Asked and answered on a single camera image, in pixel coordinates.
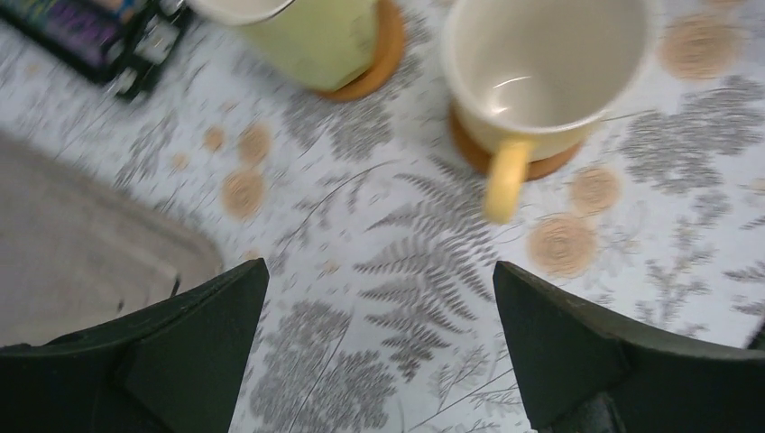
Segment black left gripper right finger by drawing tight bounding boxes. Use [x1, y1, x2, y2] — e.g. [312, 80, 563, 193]
[493, 262, 764, 432]

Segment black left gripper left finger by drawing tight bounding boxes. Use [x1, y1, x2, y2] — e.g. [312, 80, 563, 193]
[1, 259, 269, 432]

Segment pale yellow mug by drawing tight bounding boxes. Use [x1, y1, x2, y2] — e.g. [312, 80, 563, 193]
[188, 0, 378, 91]

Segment light brown wooden coaster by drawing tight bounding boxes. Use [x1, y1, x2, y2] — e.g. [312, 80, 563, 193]
[448, 104, 584, 181]

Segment orange wooden coaster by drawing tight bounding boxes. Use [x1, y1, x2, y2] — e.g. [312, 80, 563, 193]
[314, 0, 406, 102]

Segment silver metal tray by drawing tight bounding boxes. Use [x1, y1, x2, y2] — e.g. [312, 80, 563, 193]
[1, 134, 223, 346]

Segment floral table mat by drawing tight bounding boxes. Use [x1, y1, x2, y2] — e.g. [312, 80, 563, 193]
[1, 1, 764, 432]

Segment black poker chip case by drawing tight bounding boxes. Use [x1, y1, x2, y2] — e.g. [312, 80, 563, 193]
[1, 1, 194, 101]

